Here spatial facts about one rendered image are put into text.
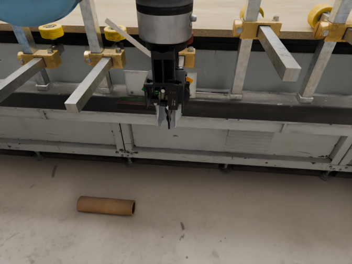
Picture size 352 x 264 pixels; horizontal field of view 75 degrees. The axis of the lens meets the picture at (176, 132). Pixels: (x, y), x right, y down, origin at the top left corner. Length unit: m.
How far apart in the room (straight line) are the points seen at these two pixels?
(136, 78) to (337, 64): 0.83
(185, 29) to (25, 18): 0.22
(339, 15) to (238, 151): 0.86
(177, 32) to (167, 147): 1.08
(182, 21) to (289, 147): 1.20
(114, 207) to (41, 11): 1.15
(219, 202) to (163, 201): 0.33
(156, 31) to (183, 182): 1.17
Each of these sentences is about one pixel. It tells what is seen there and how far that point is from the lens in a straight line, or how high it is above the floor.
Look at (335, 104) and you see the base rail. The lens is 1.01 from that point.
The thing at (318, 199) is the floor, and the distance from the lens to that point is 1.61.
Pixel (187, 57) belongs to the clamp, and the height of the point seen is 0.86.
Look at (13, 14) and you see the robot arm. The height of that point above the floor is 1.11.
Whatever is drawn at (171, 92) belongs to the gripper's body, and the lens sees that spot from 0.41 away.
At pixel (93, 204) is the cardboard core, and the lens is 1.35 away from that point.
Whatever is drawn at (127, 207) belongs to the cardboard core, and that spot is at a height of 0.08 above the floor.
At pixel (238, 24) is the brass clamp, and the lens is 0.78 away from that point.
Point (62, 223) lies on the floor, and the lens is 1.44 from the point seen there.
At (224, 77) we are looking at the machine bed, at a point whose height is 0.68.
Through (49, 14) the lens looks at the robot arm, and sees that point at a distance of 0.25.
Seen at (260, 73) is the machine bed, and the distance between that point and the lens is 1.10.
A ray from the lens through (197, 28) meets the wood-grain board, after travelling 0.95.
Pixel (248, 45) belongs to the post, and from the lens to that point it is 0.80.
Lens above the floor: 1.16
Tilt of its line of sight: 40 degrees down
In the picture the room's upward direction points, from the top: straight up
